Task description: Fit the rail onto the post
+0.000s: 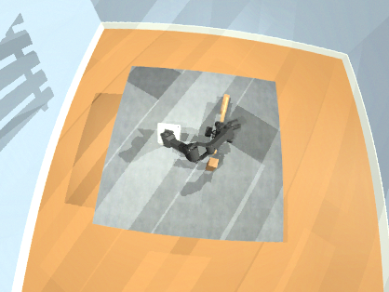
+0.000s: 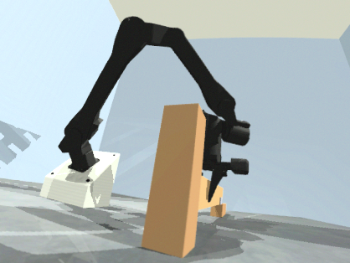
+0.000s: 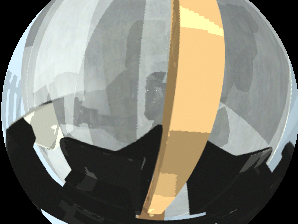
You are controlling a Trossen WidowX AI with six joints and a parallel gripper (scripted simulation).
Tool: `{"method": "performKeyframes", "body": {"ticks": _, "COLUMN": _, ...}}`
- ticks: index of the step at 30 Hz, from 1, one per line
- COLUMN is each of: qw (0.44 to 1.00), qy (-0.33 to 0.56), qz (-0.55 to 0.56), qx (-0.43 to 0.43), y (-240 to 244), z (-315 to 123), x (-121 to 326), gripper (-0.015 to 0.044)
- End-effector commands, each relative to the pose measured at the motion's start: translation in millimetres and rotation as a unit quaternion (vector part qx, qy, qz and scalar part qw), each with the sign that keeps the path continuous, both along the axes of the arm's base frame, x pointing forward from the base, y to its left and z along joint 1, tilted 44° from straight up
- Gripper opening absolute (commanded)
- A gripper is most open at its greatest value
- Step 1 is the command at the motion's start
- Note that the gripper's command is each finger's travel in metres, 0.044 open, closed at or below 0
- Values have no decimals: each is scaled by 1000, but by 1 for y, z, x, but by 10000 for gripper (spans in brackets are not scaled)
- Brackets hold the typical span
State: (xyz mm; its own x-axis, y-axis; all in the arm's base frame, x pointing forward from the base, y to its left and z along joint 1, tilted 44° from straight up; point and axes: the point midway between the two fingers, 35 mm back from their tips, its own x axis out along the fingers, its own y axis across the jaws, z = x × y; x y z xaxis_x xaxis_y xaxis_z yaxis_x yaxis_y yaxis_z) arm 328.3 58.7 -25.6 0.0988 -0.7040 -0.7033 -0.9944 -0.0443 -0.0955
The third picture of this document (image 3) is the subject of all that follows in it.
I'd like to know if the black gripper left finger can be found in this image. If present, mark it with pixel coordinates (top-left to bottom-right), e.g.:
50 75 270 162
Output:
60 124 164 216

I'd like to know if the tan long wooden rail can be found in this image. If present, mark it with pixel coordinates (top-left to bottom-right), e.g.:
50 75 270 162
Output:
148 0 225 214

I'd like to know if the tan wooden post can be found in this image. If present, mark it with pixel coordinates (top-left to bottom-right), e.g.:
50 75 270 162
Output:
137 181 165 221

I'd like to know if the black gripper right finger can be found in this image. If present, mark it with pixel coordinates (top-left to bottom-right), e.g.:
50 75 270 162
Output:
186 141 273 216

